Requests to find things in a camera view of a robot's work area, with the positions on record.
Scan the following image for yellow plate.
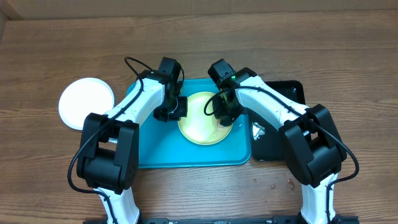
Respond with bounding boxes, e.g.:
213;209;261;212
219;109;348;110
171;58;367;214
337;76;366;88
177;91;232;146

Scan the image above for pink white plate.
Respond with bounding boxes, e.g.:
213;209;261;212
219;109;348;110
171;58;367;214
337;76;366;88
58;78;115;131

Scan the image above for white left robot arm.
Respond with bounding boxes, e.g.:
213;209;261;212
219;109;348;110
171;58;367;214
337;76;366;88
68;68;187;223

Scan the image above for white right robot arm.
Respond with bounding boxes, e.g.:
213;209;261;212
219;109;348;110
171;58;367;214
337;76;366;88
208;65;348;223

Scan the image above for teal serving tray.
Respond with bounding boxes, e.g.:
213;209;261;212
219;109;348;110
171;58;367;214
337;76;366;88
139;78;251;169

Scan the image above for black water tray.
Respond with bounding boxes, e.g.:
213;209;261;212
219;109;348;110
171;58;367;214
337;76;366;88
248;80;305;161

